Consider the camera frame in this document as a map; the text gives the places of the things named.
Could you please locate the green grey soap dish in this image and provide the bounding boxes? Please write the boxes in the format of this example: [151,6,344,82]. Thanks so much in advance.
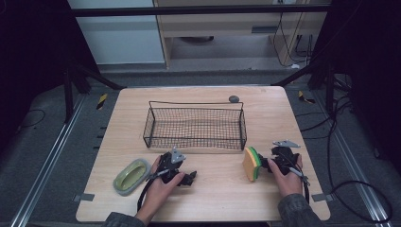
[112,158,152,197]

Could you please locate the black floor cable loop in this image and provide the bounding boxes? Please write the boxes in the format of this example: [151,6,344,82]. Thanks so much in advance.
[296,94,394,223]

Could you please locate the thin black floor cable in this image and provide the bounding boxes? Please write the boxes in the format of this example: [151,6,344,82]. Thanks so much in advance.
[18,108,47,131]

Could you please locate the white cabinet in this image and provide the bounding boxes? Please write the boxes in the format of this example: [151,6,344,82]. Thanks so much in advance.
[67,0,166,66]

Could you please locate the black curtain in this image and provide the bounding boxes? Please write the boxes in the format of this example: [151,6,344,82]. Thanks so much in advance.
[0,0,102,157]
[310,0,401,176]

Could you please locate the hand-held gripper cable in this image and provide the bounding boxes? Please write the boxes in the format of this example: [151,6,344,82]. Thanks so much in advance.
[136,168,173,213]
[287,164,312,204]

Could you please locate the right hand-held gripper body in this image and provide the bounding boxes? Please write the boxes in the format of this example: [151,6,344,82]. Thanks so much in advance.
[270,139,302,176]

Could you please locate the hanging black cables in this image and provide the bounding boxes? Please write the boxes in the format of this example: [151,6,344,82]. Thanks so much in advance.
[271,11,314,68]

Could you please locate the black yellow striped tape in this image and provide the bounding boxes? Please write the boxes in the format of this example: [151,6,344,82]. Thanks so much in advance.
[297,90,316,105]
[96,93,109,112]

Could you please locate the left hand-held gripper cable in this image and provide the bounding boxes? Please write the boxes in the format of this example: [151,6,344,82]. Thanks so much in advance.
[136,168,173,213]

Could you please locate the black horizontal bar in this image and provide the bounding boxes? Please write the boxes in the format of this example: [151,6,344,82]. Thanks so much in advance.
[70,4,332,18]

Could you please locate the grey tape piece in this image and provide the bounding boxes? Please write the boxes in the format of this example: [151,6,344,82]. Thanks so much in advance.
[73,193,96,202]
[311,193,334,203]

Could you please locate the person's right hand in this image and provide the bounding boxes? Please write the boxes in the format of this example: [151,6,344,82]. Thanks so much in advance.
[267,153,305,199]

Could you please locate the black wire mesh basket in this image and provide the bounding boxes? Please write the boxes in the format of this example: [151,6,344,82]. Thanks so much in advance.
[142,99,249,151]

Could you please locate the black metal stand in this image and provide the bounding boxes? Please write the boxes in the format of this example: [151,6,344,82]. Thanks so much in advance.
[61,58,128,125]
[270,60,337,115]

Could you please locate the yellow green sponge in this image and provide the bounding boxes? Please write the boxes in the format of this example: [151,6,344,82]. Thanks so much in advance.
[241,146,263,183]

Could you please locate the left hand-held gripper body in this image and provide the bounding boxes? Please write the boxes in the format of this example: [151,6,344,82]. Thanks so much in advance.
[156,146,187,185]

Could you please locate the person's left hand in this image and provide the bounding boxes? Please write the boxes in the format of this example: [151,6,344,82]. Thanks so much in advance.
[143,155,187,213]

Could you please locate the right hand-held gripper cable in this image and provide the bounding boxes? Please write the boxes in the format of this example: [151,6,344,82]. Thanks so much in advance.
[287,164,312,204]

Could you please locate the metal floor rail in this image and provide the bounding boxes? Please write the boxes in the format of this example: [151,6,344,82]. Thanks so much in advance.
[9,94,87,227]
[315,91,394,227]

